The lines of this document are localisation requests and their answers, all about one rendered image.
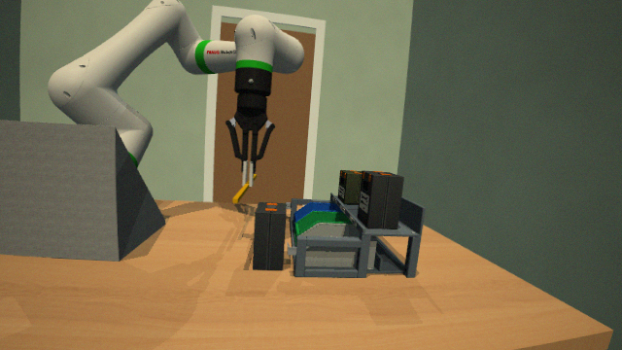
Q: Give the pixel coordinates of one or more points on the grey metal shelf rack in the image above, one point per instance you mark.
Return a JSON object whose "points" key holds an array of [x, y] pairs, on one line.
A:
{"points": [[410, 224]]}

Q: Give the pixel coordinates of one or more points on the green open bin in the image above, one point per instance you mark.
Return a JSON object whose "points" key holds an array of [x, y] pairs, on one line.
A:
{"points": [[319, 217]]}

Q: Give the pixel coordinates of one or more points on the blue bin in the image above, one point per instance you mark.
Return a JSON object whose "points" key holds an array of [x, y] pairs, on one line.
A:
{"points": [[315, 206]]}

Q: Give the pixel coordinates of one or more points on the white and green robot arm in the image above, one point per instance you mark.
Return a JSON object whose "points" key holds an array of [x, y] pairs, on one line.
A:
{"points": [[86, 90]]}

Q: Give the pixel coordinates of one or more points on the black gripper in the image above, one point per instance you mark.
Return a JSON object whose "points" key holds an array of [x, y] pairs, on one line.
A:
{"points": [[250, 115]]}

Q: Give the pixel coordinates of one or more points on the yellow bar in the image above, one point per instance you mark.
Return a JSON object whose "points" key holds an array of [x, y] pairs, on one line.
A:
{"points": [[242, 191]]}

